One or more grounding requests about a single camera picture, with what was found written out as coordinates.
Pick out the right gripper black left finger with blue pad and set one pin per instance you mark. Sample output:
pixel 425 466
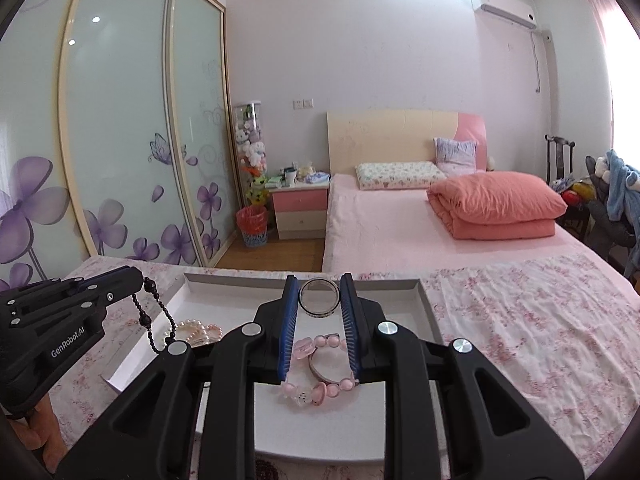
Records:
pixel 191 408

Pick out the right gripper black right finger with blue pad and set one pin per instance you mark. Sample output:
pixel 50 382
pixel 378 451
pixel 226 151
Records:
pixel 447 403

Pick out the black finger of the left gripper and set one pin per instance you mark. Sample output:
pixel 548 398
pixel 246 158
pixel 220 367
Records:
pixel 103 289

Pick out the grey shallow cardboard tray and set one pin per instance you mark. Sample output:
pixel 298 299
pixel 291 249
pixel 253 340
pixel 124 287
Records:
pixel 343 430

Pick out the silver cuff bangle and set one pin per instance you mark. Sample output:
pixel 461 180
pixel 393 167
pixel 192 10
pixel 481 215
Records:
pixel 328 364

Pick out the person's left hand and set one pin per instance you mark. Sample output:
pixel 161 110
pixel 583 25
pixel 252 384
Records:
pixel 40 430

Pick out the pink floral bed sheet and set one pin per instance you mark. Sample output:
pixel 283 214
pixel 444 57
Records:
pixel 562 331

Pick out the sliding wardrobe with purple flowers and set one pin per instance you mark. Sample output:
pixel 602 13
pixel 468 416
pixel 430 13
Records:
pixel 114 135

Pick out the red lined waste basket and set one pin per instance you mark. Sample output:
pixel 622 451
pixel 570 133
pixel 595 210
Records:
pixel 252 222

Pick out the clear tube of plush toys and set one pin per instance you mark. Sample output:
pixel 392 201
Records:
pixel 250 151

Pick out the pink beige nightstand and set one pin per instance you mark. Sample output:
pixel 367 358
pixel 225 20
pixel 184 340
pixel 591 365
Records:
pixel 300 211

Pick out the white mug on nightstand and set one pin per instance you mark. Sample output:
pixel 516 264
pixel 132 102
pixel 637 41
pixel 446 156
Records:
pixel 289 176

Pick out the folded salmon pink quilt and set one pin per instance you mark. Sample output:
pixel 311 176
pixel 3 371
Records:
pixel 501 205

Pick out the pink mattress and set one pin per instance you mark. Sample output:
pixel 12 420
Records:
pixel 398 232

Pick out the blue plush garment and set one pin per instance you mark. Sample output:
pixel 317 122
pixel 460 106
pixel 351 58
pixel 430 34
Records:
pixel 623 202

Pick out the purple patterned pillow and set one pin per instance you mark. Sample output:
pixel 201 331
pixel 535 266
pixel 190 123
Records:
pixel 455 158

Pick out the floral white pillow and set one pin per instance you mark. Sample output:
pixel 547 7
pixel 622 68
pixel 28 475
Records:
pixel 392 176

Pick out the beige and pink headboard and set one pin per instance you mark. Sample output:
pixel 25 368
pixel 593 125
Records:
pixel 357 136

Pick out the dark wooden chair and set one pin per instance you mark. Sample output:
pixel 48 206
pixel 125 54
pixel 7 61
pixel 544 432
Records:
pixel 560 158

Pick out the pink window curtain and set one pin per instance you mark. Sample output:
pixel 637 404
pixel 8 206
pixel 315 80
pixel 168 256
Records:
pixel 615 32

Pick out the white wall switch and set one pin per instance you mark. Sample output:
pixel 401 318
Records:
pixel 307 104

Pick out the white wall air conditioner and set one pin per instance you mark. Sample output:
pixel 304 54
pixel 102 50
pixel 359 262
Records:
pixel 514 11

